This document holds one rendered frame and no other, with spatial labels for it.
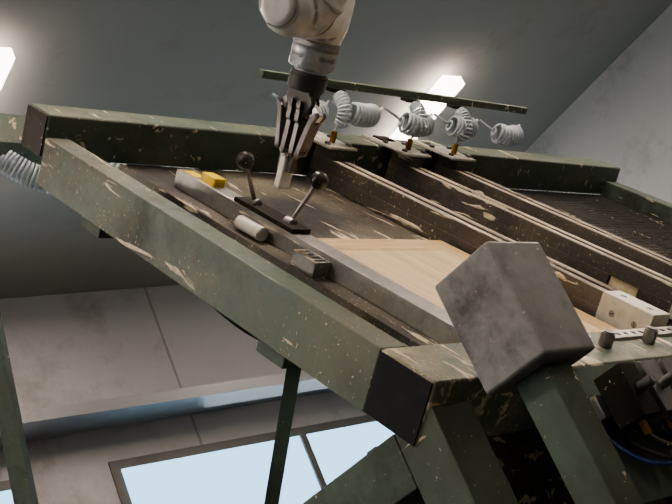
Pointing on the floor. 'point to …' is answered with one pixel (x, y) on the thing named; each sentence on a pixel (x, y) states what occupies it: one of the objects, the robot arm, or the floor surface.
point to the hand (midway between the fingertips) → (285, 171)
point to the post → (576, 437)
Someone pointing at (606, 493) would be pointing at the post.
